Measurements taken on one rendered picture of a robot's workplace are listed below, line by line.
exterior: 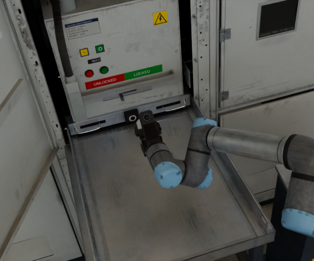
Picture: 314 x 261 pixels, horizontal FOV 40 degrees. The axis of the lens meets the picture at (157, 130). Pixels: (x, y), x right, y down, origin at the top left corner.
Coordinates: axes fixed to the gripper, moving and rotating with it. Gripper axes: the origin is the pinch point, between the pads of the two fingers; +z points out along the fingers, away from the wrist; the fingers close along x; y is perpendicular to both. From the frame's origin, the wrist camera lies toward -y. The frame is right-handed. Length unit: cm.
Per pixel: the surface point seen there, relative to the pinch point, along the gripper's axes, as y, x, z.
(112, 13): -32.9, -0.5, 20.8
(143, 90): 3.2, 6.7, 26.7
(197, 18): -25.2, 30.3, 17.8
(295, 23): -14, 71, 17
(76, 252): 91, -43, 35
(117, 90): -2.2, -4.6, 21.9
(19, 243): 70, -66, 32
